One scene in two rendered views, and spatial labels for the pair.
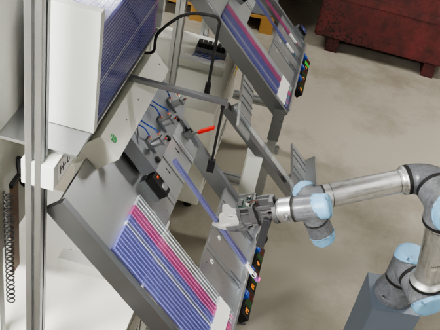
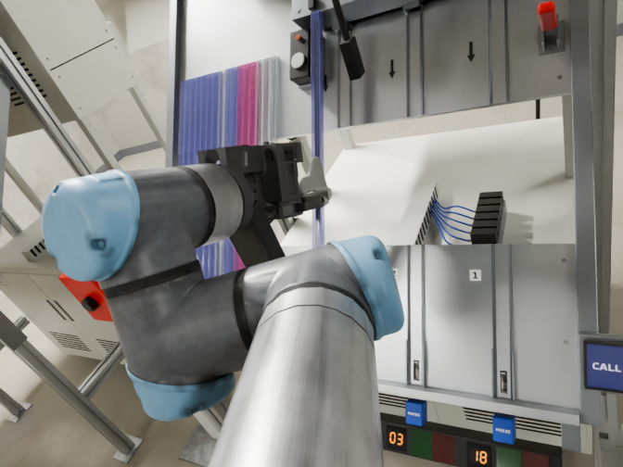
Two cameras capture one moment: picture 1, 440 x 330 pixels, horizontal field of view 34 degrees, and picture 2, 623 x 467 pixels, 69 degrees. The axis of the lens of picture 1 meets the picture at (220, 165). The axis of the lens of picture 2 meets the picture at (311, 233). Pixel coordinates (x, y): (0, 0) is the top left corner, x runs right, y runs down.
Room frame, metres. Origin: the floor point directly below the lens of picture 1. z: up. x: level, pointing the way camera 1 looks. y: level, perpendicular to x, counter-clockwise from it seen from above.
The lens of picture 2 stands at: (1.86, -0.50, 1.25)
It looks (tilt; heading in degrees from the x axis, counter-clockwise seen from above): 32 degrees down; 122
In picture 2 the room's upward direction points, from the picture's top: 23 degrees counter-clockwise
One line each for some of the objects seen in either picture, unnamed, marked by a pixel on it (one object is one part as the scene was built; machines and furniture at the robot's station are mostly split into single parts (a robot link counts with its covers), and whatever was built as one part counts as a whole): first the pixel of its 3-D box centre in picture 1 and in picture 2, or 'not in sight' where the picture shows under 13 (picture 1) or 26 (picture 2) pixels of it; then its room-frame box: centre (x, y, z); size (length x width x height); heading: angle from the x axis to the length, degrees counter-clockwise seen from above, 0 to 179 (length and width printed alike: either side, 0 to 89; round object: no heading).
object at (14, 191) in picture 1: (16, 226); not in sight; (1.35, 0.51, 1.02); 0.06 x 0.01 x 0.35; 175
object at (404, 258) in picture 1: (408, 264); not in sight; (1.86, -0.73, 0.72); 0.13 x 0.12 x 0.14; 19
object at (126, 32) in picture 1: (110, 22); not in sight; (1.66, 0.36, 1.52); 0.51 x 0.13 x 0.27; 175
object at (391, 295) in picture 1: (397, 284); not in sight; (1.87, -0.73, 0.60); 0.15 x 0.15 x 0.10
